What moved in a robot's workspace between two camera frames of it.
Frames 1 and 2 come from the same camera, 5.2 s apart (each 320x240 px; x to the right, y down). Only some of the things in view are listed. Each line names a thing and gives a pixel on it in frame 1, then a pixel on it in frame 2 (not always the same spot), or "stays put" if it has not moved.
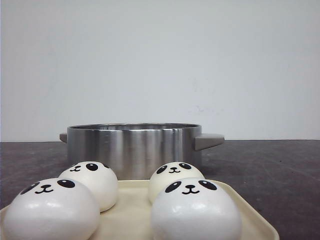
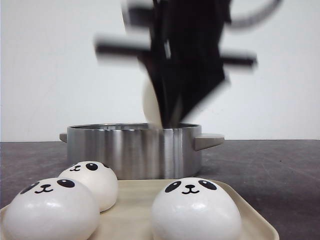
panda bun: x=169 y=171 → x=150 y=105
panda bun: x=194 y=208 stays put
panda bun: x=52 y=209 stays put
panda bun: x=100 y=178 stays put
